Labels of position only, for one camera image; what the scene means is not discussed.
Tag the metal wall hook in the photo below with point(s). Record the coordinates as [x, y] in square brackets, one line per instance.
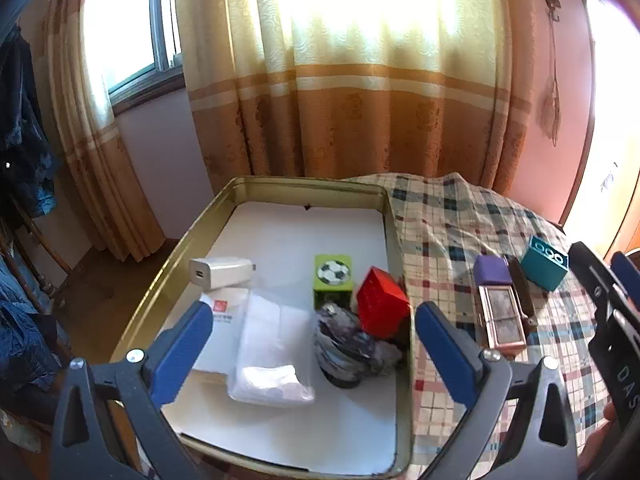
[552, 2]

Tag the red toy block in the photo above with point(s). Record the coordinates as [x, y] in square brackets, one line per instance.
[380, 300]

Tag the person's right hand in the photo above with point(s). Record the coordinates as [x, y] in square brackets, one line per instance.
[597, 447]

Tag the blue cloth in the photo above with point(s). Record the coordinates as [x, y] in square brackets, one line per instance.
[25, 340]

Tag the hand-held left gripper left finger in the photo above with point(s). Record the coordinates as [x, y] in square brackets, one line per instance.
[182, 355]

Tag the dark wrapper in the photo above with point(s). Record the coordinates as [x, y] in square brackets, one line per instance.
[350, 355]

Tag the green soccer toy block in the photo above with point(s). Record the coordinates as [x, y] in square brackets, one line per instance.
[332, 272]

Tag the dark wooden chair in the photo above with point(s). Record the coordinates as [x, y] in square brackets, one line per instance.
[42, 255]

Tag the purple small box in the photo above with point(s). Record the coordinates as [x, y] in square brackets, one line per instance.
[491, 270]

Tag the wooden door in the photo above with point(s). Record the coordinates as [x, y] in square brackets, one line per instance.
[627, 235]

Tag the window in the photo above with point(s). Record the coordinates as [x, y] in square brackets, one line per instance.
[130, 35]

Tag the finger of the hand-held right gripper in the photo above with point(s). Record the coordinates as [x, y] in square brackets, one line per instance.
[627, 275]
[592, 272]

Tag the rose gold compact case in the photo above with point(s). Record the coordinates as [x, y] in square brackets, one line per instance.
[500, 317]

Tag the tasselled curtain tieback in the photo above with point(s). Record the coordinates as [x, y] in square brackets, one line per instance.
[550, 110]

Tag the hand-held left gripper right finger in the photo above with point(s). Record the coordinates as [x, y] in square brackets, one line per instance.
[447, 355]

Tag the white card box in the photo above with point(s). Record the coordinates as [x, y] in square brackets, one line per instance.
[225, 330]

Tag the dark blue hanging clothes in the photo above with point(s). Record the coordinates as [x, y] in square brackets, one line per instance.
[22, 125]

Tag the plaid tablecloth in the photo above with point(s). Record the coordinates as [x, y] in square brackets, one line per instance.
[450, 220]

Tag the gold tin box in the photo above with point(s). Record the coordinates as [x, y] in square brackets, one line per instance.
[150, 300]

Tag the white charger plug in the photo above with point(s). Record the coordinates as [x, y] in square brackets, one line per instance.
[220, 272]

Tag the clear plastic bag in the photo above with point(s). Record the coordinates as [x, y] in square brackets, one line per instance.
[272, 355]

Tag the brown comb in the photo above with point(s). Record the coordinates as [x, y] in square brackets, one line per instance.
[522, 290]

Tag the teal toy block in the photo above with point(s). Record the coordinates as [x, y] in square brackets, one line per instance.
[542, 265]

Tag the yellow patterned curtain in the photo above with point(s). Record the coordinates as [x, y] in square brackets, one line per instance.
[350, 110]
[100, 160]

